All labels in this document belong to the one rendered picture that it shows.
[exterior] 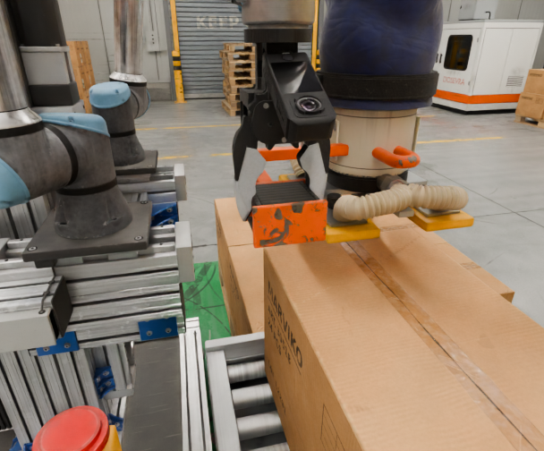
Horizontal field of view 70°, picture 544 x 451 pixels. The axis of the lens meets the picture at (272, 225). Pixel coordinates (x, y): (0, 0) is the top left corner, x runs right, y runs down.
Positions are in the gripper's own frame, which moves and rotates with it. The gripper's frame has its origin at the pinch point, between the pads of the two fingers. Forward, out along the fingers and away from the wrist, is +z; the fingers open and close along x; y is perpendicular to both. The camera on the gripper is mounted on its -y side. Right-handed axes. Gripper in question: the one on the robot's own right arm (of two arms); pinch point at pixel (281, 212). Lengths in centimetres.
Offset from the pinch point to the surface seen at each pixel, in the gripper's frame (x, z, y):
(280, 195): 0.5, -2.6, -1.1
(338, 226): -14.5, 10.8, 15.6
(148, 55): 64, 12, 1010
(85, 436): 23.3, 16.4, -12.6
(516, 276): -192, 120, 131
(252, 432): 1, 67, 21
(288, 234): 0.3, 1.0, -4.1
